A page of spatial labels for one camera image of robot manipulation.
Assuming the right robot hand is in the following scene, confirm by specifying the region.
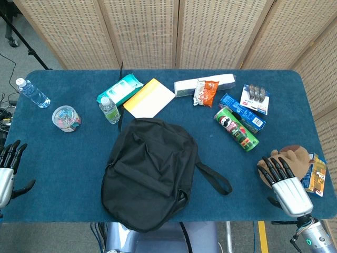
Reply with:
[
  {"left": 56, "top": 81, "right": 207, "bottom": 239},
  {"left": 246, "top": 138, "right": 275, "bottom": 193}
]
[{"left": 256, "top": 155, "right": 314, "bottom": 217}]

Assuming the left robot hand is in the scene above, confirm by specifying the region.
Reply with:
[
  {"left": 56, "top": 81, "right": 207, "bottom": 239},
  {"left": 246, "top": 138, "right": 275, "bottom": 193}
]
[{"left": 0, "top": 139, "right": 36, "bottom": 209}]

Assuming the black backpack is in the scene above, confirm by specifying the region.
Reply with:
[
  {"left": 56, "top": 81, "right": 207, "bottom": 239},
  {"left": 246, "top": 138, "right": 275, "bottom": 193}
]
[{"left": 101, "top": 118, "right": 233, "bottom": 233}]

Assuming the orange blue snack box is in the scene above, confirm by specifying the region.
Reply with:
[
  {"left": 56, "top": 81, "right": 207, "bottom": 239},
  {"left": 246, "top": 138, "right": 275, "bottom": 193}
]
[{"left": 301, "top": 152, "right": 328, "bottom": 198}]

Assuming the brown plush toy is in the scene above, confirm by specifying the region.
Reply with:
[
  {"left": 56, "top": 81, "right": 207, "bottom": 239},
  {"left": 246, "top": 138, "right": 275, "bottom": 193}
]
[{"left": 256, "top": 144, "right": 311, "bottom": 185}]

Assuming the blue felt table cover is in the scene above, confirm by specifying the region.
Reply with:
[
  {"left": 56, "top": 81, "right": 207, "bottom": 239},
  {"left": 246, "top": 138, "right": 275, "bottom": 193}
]
[{"left": 0, "top": 69, "right": 330, "bottom": 223}]

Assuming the green Pringles can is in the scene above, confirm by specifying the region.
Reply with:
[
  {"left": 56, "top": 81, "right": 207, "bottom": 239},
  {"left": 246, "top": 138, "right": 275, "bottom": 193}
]
[{"left": 213, "top": 106, "right": 260, "bottom": 153}]

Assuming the clear jar of binder clips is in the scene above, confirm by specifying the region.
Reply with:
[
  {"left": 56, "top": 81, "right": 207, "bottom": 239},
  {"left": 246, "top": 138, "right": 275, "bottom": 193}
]
[{"left": 52, "top": 105, "right": 82, "bottom": 133}]

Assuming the long blue cardboard box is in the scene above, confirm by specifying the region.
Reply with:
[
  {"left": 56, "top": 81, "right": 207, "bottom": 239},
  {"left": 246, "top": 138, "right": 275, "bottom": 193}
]
[{"left": 220, "top": 93, "right": 266, "bottom": 134}]

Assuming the clear water bottle blue label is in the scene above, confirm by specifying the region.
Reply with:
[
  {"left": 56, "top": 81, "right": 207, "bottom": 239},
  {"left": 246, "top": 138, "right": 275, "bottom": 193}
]
[{"left": 15, "top": 77, "right": 51, "bottom": 109}]

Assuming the battery blister pack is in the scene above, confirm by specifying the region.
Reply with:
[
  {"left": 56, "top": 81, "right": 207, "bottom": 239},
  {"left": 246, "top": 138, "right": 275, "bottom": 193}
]
[{"left": 240, "top": 83, "right": 270, "bottom": 115}]

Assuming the small water bottle green label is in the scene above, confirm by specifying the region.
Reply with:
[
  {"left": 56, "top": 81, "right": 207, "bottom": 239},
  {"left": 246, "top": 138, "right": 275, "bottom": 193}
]
[{"left": 98, "top": 96, "right": 121, "bottom": 125}]

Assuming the orange and white snack bag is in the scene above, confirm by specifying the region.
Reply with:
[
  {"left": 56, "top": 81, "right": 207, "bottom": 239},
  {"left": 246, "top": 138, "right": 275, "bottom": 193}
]
[{"left": 193, "top": 79, "right": 220, "bottom": 108}]

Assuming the black tripod stand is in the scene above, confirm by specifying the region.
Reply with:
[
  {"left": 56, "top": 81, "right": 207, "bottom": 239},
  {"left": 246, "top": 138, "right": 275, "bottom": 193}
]
[{"left": 0, "top": 9, "right": 53, "bottom": 71}]

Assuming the black office chair wheel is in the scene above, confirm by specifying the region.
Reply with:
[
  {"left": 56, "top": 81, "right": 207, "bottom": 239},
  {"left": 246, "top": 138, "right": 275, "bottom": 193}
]
[{"left": 5, "top": 26, "right": 19, "bottom": 48}]

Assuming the blue-grey robot torso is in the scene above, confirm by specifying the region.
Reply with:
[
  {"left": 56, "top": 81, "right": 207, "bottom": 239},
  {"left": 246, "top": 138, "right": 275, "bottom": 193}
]
[{"left": 105, "top": 221, "right": 221, "bottom": 253}]

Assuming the teal wet wipes pack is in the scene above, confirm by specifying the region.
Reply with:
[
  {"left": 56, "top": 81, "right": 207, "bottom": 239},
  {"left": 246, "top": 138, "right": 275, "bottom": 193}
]
[{"left": 96, "top": 74, "right": 144, "bottom": 107}]

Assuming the long white tissue pack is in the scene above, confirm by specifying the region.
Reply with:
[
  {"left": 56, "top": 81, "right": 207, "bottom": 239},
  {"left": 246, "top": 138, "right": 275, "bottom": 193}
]
[{"left": 174, "top": 73, "right": 237, "bottom": 98}]

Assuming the yellow and white notepad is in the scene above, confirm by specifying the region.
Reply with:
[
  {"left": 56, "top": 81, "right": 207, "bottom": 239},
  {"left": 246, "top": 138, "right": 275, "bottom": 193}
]
[{"left": 123, "top": 78, "right": 176, "bottom": 119}]

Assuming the woven rattan folding screen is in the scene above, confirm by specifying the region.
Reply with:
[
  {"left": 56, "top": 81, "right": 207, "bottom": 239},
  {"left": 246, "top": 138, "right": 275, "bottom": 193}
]
[{"left": 13, "top": 0, "right": 337, "bottom": 238}]

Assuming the bundle of black cables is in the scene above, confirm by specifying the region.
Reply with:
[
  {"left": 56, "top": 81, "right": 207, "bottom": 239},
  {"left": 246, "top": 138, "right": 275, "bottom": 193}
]
[{"left": 0, "top": 92, "right": 16, "bottom": 148}]

